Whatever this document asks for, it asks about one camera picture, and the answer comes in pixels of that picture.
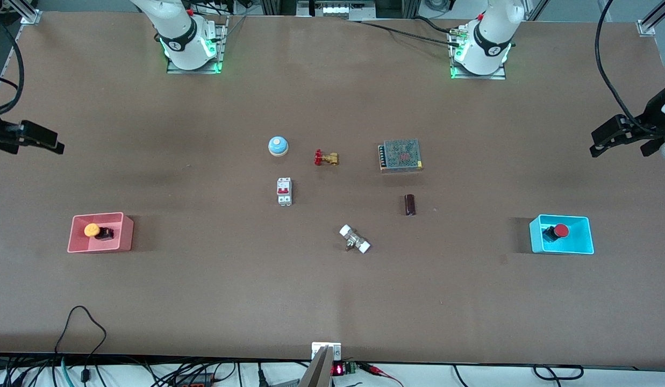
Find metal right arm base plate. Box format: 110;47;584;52
166;15;228;75

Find aluminium frame profile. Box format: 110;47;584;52
3;0;42;25
636;0;665;37

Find yellow push button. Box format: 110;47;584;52
83;221;115;242

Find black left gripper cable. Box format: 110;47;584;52
594;0;642;127

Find black coiled edge cable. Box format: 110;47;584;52
532;364;584;381

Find cyan plastic box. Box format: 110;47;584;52
529;214;595;255

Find pink plastic box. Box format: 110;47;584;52
67;212;134;254

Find metal mesh power supply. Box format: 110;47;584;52
378;139;424;173

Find metal fitting with white caps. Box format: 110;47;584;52
339;224;371;254

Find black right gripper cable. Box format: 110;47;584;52
0;13;25;116

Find red clip lead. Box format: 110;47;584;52
358;363;404;387

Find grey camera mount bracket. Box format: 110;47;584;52
298;342;342;387

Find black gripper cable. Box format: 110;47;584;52
594;0;642;127
0;13;25;116

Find black looped table cable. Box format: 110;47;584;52
54;305;108;379

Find black cable to arm base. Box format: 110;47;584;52
358;16;463;45

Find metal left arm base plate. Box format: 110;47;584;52
449;26;507;81

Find red push button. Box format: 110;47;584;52
541;223;571;243

